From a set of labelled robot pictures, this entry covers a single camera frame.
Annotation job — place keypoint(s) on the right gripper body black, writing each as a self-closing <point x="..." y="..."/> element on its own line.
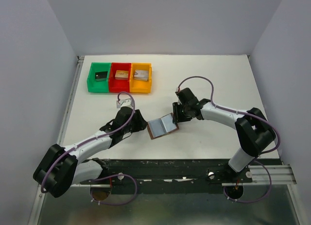
<point x="183" y="115"/>

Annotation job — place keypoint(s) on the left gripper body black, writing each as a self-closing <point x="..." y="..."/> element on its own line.
<point x="136" y="124"/>

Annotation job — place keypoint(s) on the brown leather card holder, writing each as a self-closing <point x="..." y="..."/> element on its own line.
<point x="161" y="126"/>

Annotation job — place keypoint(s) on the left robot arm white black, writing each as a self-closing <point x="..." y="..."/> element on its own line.
<point x="62" y="167"/>

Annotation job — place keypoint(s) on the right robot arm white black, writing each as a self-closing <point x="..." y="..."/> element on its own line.
<point x="253" y="131"/>

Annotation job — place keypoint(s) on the silver card stack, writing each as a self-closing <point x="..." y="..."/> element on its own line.
<point x="141" y="75"/>

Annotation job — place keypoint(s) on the tan card stack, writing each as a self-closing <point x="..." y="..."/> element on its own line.
<point x="121" y="75"/>

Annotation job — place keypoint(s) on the orange plastic bin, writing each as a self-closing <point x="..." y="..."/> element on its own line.
<point x="137" y="86"/>

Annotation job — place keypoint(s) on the red plastic bin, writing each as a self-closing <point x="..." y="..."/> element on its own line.
<point x="116" y="86"/>

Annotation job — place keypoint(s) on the green plastic bin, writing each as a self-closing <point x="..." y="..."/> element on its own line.
<point x="92" y="85"/>

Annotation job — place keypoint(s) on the left white knob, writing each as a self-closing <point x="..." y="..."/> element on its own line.
<point x="120" y="177"/>

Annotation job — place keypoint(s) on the white knob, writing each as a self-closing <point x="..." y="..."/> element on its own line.
<point x="211" y="175"/>
<point x="120" y="177"/>

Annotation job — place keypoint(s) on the right white knob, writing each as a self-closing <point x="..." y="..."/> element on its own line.
<point x="211" y="175"/>

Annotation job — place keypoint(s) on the aluminium frame rail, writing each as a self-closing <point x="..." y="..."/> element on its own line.
<point x="235" y="87"/>

